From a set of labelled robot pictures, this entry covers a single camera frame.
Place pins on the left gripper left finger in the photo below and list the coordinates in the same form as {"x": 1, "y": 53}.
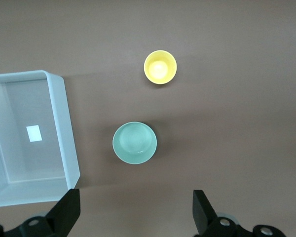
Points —
{"x": 64, "y": 212}

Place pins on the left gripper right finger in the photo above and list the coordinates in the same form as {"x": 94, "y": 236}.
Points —
{"x": 204, "y": 212}

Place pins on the mint green ceramic bowl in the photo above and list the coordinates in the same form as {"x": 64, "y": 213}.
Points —
{"x": 134, "y": 143}

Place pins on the yellow cup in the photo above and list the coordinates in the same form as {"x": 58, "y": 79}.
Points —
{"x": 160, "y": 67}

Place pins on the translucent white plastic bin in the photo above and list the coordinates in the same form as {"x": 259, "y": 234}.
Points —
{"x": 61, "y": 128}

